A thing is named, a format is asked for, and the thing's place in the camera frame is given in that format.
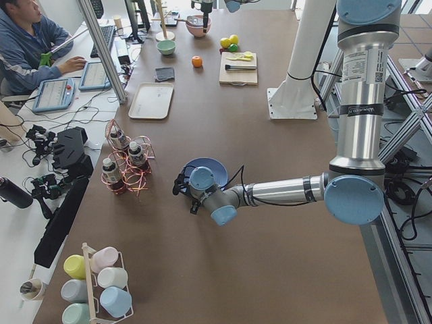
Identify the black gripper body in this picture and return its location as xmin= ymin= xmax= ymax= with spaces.
xmin=191 ymin=0 xmax=214 ymax=14
xmin=172 ymin=170 xmax=201 ymax=214

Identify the blue plate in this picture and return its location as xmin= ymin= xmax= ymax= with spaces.
xmin=184 ymin=157 xmax=228 ymax=190

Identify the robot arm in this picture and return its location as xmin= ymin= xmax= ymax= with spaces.
xmin=190 ymin=0 xmax=259 ymax=33
xmin=173 ymin=1 xmax=401 ymax=225

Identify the pink bowl with ice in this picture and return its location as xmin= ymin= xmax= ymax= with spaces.
xmin=186 ymin=15 xmax=211 ymax=38

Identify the lower yellow lemon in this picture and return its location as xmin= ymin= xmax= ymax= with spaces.
xmin=219 ymin=38 xmax=231 ymax=49

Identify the yellow lemon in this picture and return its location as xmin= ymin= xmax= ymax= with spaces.
xmin=219 ymin=38 xmax=231 ymax=49
xmin=229 ymin=34 xmax=239 ymax=45

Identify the upper yellow lemon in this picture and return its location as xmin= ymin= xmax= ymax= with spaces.
xmin=229 ymin=34 xmax=239 ymax=45

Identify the green lime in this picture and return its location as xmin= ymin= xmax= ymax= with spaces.
xmin=227 ymin=43 xmax=238 ymax=53

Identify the wooden cup stand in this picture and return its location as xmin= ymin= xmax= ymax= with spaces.
xmin=152 ymin=0 xmax=176 ymax=42

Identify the orange fruit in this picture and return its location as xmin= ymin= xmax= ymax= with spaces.
xmin=191 ymin=55 xmax=203 ymax=68

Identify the green bowl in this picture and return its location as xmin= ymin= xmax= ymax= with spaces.
xmin=157 ymin=40 xmax=176 ymax=55

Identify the lower left tea bottle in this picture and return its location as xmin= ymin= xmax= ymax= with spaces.
xmin=128 ymin=141 xmax=146 ymax=168

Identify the tea bottle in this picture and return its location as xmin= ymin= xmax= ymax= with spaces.
xmin=109 ymin=129 xmax=129 ymax=151
xmin=102 ymin=157 xmax=126 ymax=194
xmin=128 ymin=141 xmax=146 ymax=168

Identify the steel rod black cap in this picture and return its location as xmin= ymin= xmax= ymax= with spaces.
xmin=224 ymin=64 xmax=257 ymax=71

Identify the thick lemon half slice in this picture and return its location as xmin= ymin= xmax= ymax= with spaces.
xmin=243 ymin=51 xmax=253 ymax=59

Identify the yellow plastic knife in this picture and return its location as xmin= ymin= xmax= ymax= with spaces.
xmin=226 ymin=56 xmax=253 ymax=61

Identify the lower right tea bottle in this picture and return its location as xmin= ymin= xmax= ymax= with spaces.
xmin=102 ymin=157 xmax=126 ymax=194

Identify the grey cloth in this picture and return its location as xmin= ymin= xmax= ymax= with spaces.
xmin=155 ymin=67 xmax=175 ymax=82

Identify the wooden cutting board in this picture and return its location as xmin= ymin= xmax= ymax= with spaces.
xmin=219 ymin=52 xmax=258 ymax=86

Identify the top tea bottle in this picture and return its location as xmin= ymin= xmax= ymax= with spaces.
xmin=109 ymin=129 xmax=129 ymax=151

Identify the cream rabbit tray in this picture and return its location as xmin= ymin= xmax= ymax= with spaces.
xmin=128 ymin=82 xmax=174 ymax=119

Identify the black keyboard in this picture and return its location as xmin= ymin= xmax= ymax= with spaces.
xmin=89 ymin=24 xmax=116 ymax=59

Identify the pink cup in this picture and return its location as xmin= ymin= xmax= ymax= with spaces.
xmin=90 ymin=246 xmax=119 ymax=273

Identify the white cup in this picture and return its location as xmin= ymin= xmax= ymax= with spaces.
xmin=97 ymin=267 xmax=128 ymax=289

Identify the far teach pendant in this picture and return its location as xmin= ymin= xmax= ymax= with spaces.
xmin=78 ymin=61 xmax=111 ymax=92

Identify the teach pendant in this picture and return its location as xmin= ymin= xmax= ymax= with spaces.
xmin=78 ymin=61 xmax=111 ymax=92
xmin=32 ymin=78 xmax=75 ymax=113

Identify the yellow cup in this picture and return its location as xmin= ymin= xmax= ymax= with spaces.
xmin=63 ymin=254 xmax=86 ymax=279

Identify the blue cup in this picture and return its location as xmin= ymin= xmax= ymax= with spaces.
xmin=99 ymin=286 xmax=132 ymax=318

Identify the grey cup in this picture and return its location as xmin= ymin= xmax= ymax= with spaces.
xmin=61 ymin=279 xmax=88 ymax=303

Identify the white cup rack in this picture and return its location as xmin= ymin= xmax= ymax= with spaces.
xmin=82 ymin=242 xmax=134 ymax=324

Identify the near teach pendant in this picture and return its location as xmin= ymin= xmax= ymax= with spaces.
xmin=32 ymin=78 xmax=75 ymax=113

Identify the green cup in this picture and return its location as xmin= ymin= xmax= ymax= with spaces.
xmin=61 ymin=303 xmax=90 ymax=324

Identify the black water bottle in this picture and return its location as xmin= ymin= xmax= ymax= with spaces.
xmin=1 ymin=178 xmax=33 ymax=209

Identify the seated person blue jacket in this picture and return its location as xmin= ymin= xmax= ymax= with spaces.
xmin=1 ymin=1 xmax=86 ymax=95

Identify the paper cup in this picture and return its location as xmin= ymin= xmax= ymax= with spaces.
xmin=20 ymin=278 xmax=47 ymax=301

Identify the copper wire bottle rack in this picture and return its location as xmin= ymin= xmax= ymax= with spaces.
xmin=101 ymin=119 xmax=155 ymax=195

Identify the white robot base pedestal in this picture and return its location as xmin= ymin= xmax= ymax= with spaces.
xmin=267 ymin=0 xmax=336 ymax=119

